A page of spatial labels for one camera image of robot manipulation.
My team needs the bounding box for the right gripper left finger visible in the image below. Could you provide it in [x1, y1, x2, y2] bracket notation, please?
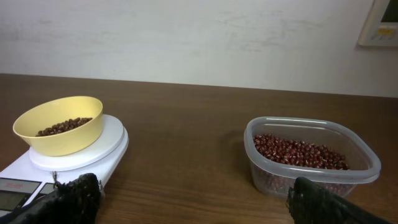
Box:
[1, 172, 103, 224]

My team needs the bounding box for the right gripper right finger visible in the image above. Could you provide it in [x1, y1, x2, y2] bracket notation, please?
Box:
[287, 177, 389, 224]

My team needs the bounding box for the white digital kitchen scale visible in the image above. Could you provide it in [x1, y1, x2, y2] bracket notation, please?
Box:
[1, 114, 129, 216]

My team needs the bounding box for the pale yellow bowl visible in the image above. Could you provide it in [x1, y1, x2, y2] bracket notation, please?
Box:
[13, 96, 104, 156]

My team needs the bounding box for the clear plastic container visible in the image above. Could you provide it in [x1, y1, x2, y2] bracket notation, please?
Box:
[244, 116, 381, 197]

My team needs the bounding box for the white wall panel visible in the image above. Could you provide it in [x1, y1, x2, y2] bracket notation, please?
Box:
[358, 0, 397, 47]

